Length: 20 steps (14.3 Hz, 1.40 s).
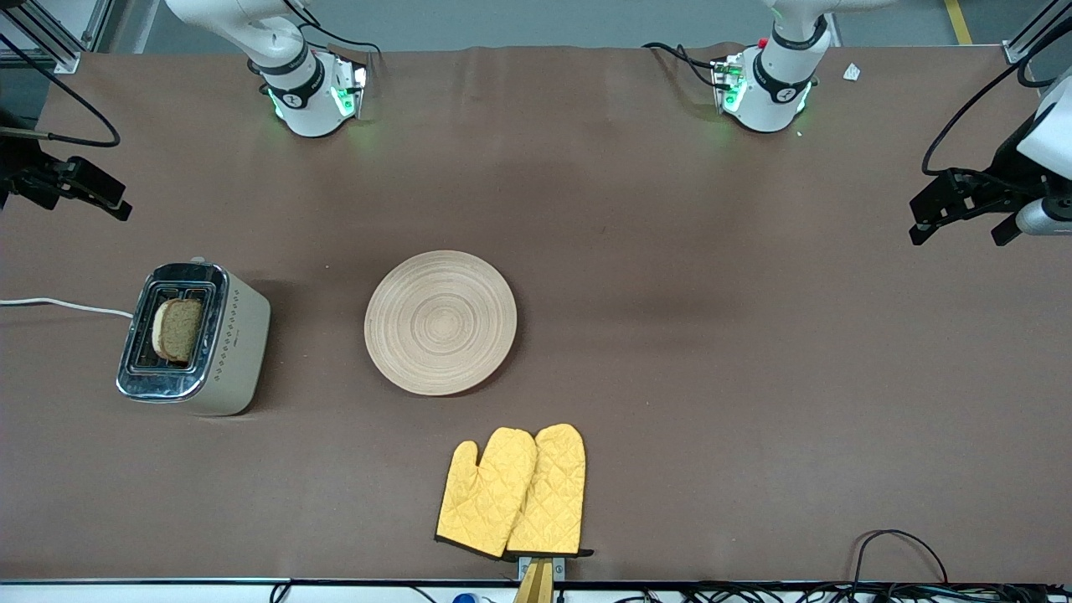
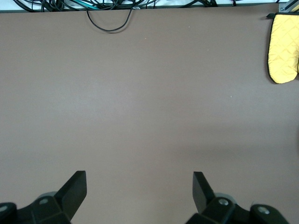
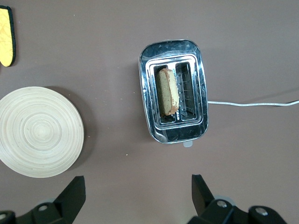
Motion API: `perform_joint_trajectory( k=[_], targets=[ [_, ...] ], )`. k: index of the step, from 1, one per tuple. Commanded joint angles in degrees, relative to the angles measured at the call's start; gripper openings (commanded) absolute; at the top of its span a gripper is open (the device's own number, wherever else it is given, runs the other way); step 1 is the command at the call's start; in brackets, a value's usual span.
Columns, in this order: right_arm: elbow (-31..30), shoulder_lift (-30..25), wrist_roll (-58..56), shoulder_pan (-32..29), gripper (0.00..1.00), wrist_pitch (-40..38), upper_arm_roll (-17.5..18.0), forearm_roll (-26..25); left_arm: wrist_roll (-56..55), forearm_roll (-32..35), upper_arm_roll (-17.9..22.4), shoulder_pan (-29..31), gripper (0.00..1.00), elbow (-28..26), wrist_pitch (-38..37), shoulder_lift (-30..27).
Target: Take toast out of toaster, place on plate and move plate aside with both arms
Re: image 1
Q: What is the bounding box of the brown bread toast slice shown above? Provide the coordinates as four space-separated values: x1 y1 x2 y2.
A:
151 297 204 363

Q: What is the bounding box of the round wooden plate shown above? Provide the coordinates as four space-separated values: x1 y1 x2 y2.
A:
364 250 518 397

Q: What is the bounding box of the beige chrome two-slot toaster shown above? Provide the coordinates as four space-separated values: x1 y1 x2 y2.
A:
116 257 272 417

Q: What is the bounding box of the brown table mat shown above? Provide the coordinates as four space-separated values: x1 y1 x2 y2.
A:
0 42 1072 585

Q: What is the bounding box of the yellow quilted oven mitt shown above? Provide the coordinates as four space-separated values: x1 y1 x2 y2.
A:
435 427 537 560
507 423 594 558

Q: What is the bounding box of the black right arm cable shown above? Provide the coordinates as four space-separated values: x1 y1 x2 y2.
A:
0 32 122 149

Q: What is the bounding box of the white toaster power cord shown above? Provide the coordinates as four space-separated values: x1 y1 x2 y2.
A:
0 296 135 320

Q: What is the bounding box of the black right base cable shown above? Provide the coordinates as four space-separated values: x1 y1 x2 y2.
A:
281 0 382 64

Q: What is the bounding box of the black base cable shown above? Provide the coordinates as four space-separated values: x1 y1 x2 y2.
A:
643 42 723 89
281 0 382 64

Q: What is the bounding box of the black left base cable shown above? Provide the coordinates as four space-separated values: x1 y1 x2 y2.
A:
643 42 723 89

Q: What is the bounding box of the black cable loop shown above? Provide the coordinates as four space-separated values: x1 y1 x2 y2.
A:
853 529 950 585

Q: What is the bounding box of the wooden stick on metal bracket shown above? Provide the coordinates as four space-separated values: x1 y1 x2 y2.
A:
513 555 566 603

